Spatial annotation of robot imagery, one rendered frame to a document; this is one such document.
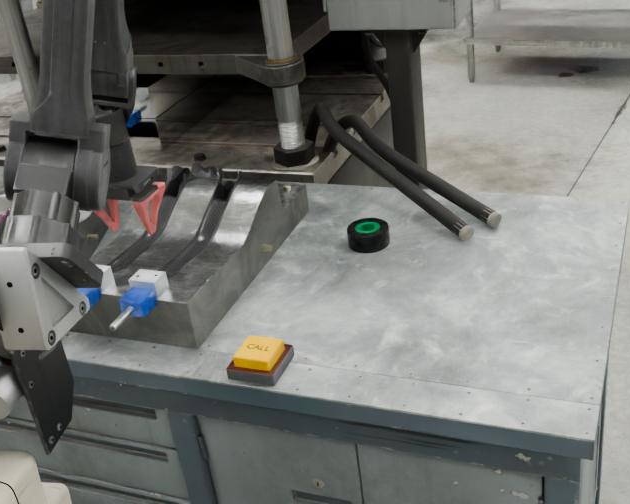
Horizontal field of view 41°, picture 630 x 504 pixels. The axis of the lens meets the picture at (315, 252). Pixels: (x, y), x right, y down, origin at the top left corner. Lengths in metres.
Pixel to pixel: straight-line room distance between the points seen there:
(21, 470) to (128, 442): 0.52
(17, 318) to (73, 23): 0.31
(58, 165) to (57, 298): 0.15
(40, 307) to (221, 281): 0.61
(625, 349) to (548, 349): 1.39
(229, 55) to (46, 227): 1.24
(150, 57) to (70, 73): 1.26
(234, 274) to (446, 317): 0.38
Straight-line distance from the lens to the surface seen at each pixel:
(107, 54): 1.19
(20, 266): 0.86
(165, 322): 1.40
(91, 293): 1.43
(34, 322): 0.88
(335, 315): 1.42
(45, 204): 0.91
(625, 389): 2.55
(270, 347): 1.30
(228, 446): 1.50
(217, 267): 1.44
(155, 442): 1.59
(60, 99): 0.94
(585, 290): 1.46
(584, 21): 5.06
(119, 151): 1.27
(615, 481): 2.27
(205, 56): 2.11
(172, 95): 2.31
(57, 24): 0.93
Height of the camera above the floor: 1.58
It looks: 29 degrees down
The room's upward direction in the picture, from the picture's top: 8 degrees counter-clockwise
